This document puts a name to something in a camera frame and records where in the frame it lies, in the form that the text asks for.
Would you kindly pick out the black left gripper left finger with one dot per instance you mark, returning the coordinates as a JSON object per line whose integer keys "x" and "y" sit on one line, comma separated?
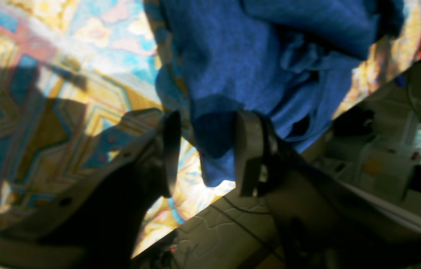
{"x": 96, "y": 222}

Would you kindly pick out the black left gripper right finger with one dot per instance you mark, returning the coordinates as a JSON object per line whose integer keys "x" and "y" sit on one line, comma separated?
{"x": 321, "y": 223}

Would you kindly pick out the blue long-sleeve T-shirt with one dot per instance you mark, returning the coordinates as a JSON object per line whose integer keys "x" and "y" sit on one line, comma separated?
{"x": 290, "y": 60}

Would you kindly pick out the patterned tile tablecloth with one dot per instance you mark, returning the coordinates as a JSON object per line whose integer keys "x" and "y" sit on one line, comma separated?
{"x": 70, "y": 70}

